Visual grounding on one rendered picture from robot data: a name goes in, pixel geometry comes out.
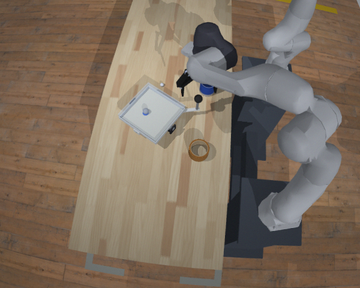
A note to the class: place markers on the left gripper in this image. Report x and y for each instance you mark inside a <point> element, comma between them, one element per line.
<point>184,80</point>

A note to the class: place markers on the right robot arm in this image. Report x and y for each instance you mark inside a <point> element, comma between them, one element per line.
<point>288,38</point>

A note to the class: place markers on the brown tape roll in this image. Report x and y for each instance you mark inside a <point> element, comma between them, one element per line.
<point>198,142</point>

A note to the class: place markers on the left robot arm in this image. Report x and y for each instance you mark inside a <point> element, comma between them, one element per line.
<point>301,140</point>

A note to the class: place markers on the blue mug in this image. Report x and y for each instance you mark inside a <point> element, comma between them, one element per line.
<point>206,90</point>

